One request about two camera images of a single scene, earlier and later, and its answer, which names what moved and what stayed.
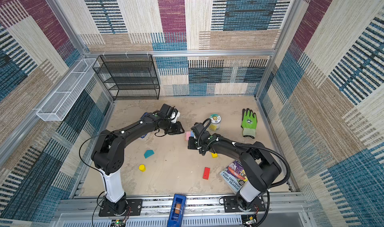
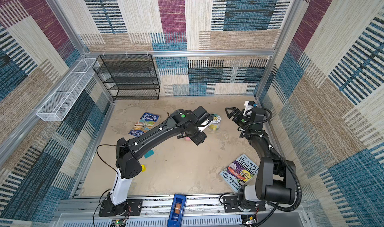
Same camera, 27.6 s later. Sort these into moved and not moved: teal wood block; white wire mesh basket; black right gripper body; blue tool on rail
Moved: black right gripper body
Not moved: teal wood block; blue tool on rail; white wire mesh basket
